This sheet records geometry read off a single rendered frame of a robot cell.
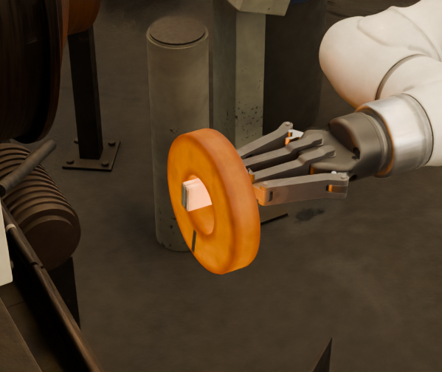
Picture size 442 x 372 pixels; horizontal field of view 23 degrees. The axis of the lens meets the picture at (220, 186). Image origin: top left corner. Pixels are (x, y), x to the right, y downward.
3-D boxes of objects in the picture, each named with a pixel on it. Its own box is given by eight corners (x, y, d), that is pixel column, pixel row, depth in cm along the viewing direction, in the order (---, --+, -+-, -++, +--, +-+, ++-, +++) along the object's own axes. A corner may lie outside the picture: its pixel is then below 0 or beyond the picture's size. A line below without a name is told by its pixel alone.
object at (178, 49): (170, 259, 233) (163, 51, 201) (147, 228, 241) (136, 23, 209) (219, 241, 237) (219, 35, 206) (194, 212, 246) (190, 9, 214)
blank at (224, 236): (240, 198, 105) (270, 190, 107) (170, 106, 115) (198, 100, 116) (225, 303, 116) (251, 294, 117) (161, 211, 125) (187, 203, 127)
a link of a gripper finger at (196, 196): (240, 191, 118) (244, 195, 117) (184, 208, 115) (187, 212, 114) (242, 169, 116) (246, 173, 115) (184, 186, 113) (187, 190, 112)
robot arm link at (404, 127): (380, 143, 132) (339, 155, 129) (389, 79, 126) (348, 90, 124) (426, 182, 125) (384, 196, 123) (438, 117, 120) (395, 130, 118)
